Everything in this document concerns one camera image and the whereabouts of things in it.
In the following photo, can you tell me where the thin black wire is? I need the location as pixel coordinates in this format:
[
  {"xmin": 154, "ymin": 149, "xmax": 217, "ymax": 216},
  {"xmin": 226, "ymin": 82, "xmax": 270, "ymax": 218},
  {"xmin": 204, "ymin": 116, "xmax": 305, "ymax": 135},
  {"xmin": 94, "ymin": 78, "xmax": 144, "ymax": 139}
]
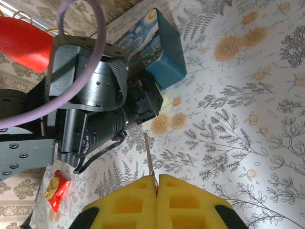
[{"xmin": 73, "ymin": 133, "xmax": 125, "ymax": 175}]

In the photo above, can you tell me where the floral tablecloth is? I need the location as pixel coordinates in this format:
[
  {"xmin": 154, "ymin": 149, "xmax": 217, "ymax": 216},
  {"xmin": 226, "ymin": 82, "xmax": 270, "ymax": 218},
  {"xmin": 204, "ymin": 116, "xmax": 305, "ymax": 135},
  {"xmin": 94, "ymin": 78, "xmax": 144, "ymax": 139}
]
[{"xmin": 21, "ymin": 0, "xmax": 305, "ymax": 229}]

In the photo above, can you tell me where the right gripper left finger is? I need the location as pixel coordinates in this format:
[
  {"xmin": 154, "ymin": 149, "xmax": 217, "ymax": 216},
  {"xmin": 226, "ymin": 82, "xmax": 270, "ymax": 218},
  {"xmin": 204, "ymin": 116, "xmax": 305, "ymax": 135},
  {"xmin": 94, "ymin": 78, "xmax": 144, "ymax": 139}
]
[{"xmin": 68, "ymin": 176, "xmax": 158, "ymax": 229}]

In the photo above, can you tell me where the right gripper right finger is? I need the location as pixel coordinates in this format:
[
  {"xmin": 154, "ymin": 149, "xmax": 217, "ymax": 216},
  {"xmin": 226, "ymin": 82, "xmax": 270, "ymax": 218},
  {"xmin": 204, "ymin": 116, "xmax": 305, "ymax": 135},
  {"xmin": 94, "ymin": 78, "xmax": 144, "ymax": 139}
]
[{"xmin": 158, "ymin": 174, "xmax": 250, "ymax": 229}]

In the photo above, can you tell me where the red candy wrapper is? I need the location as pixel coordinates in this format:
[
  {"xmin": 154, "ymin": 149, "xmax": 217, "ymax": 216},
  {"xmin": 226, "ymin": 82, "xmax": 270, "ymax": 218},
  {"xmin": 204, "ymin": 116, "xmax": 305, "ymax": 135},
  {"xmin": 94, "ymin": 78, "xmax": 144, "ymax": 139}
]
[{"xmin": 44, "ymin": 169, "xmax": 71, "ymax": 213}]

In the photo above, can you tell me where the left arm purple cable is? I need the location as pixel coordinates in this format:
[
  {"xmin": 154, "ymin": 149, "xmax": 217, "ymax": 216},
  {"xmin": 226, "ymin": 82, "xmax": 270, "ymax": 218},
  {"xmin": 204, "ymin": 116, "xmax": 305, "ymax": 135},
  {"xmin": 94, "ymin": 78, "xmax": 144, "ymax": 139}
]
[{"xmin": 0, "ymin": 0, "xmax": 107, "ymax": 128}]

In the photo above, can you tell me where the starry night tin box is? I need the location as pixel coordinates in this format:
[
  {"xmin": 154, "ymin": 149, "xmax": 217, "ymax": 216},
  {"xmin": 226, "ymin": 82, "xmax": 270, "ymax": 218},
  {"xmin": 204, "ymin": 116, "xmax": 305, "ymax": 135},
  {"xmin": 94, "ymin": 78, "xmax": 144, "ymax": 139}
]
[{"xmin": 113, "ymin": 8, "xmax": 188, "ymax": 91}]

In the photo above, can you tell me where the red wine glass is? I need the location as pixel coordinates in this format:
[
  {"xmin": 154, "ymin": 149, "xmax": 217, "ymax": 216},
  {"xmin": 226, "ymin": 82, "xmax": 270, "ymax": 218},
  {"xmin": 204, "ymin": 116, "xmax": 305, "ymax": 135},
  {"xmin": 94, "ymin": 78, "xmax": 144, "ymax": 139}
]
[{"xmin": 0, "ymin": 16, "xmax": 54, "ymax": 74}]

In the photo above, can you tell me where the gold wire glass stand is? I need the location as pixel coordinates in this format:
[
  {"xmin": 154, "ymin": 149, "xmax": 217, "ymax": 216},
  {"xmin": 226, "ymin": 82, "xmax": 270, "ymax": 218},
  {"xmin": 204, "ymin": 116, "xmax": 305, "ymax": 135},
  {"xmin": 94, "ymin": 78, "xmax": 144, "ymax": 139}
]
[{"xmin": 11, "ymin": 10, "xmax": 59, "ymax": 34}]

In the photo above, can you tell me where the thin metal rod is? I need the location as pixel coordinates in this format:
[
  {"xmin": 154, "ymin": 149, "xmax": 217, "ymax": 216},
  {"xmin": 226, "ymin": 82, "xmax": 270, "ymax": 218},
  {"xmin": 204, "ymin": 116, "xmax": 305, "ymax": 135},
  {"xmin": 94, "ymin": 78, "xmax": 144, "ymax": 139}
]
[{"xmin": 143, "ymin": 133, "xmax": 158, "ymax": 193}]

